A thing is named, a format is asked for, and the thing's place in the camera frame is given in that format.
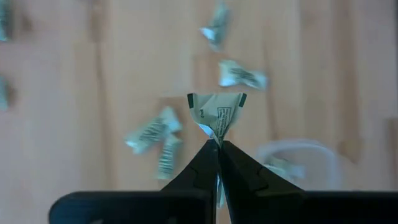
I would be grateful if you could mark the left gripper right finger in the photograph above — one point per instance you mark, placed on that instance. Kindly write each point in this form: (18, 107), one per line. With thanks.
(242, 177)

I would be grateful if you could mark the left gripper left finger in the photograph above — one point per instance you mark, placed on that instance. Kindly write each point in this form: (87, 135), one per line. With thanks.
(205, 174)

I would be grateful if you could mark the clear plastic bin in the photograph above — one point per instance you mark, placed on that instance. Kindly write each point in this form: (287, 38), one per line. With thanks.
(323, 168)

